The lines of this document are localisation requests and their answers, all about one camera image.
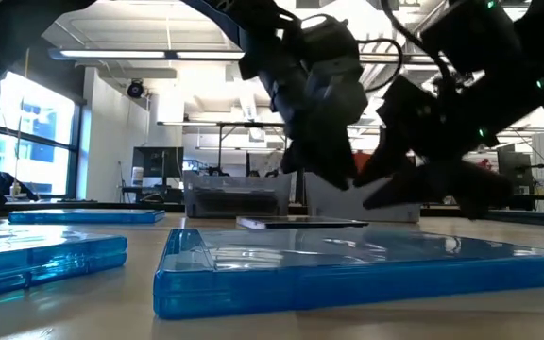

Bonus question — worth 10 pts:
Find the thin disc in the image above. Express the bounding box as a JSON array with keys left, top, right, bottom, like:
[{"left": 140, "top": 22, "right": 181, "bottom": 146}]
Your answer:
[{"left": 236, "top": 215, "right": 370, "bottom": 230}]

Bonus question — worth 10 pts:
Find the opaque grey plastic bin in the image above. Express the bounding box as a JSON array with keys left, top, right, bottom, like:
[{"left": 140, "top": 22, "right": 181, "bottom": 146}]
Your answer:
[{"left": 303, "top": 172, "right": 423, "bottom": 224}]

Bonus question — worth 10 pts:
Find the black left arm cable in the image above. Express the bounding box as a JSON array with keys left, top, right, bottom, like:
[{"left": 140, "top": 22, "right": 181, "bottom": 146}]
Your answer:
[{"left": 356, "top": 37, "right": 404, "bottom": 94}]

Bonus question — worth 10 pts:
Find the blue plastic disc case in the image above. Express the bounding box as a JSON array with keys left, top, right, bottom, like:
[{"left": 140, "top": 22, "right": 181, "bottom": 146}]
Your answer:
[
  {"left": 8, "top": 208, "right": 166, "bottom": 226},
  {"left": 152, "top": 228, "right": 544, "bottom": 321},
  {"left": 0, "top": 222, "right": 129, "bottom": 302}
]

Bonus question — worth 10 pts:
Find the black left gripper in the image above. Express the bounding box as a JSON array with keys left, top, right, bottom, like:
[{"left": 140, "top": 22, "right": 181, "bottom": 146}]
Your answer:
[{"left": 242, "top": 27, "right": 368, "bottom": 191}]

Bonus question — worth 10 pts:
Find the large bright window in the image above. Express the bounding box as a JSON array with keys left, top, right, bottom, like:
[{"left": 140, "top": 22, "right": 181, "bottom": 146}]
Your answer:
[{"left": 0, "top": 70, "right": 82, "bottom": 199}]

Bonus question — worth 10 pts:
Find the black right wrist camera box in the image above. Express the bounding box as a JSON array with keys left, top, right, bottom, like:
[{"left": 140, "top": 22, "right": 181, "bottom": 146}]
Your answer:
[{"left": 376, "top": 75, "right": 438, "bottom": 143}]

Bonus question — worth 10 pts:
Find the black dome ceiling camera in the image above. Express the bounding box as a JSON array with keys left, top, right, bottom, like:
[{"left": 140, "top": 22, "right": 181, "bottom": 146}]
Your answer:
[{"left": 126, "top": 78, "right": 145, "bottom": 99}]

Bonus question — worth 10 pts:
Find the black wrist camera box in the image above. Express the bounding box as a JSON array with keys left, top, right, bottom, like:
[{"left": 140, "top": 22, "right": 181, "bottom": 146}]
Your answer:
[
  {"left": 299, "top": 12, "right": 364, "bottom": 84},
  {"left": 376, "top": 75, "right": 438, "bottom": 143}
]

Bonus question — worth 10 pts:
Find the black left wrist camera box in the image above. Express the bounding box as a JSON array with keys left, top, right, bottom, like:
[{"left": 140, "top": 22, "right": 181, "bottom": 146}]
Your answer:
[{"left": 299, "top": 12, "right": 364, "bottom": 84}]

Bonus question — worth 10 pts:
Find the orange partition wall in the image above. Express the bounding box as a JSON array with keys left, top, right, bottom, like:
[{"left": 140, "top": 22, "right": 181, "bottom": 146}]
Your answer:
[{"left": 352, "top": 149, "right": 373, "bottom": 175}]

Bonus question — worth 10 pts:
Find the black aluminium table frame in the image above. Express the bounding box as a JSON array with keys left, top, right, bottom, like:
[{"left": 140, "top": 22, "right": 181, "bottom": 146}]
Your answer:
[{"left": 0, "top": 200, "right": 544, "bottom": 229}]

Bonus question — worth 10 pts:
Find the translucent grey plastic bin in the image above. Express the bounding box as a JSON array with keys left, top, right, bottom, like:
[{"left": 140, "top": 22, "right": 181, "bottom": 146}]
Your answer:
[{"left": 182, "top": 169, "right": 296, "bottom": 219}]

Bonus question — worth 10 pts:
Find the long ceiling light strip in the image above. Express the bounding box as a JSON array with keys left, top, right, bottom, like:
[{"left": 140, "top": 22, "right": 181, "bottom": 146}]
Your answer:
[{"left": 48, "top": 46, "right": 246, "bottom": 61}]

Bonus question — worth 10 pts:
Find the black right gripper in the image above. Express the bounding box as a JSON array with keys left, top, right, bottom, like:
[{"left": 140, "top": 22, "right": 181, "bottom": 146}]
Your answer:
[{"left": 354, "top": 127, "right": 514, "bottom": 221}]

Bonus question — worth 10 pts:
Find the clear jewel case black tray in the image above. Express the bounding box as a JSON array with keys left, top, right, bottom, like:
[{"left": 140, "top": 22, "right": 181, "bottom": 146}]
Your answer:
[{"left": 191, "top": 187, "right": 283, "bottom": 214}]

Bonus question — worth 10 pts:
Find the black computer monitor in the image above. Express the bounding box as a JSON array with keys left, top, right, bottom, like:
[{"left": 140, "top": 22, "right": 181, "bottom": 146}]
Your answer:
[
  {"left": 497, "top": 149, "right": 530, "bottom": 188},
  {"left": 131, "top": 145, "right": 185, "bottom": 179}
]

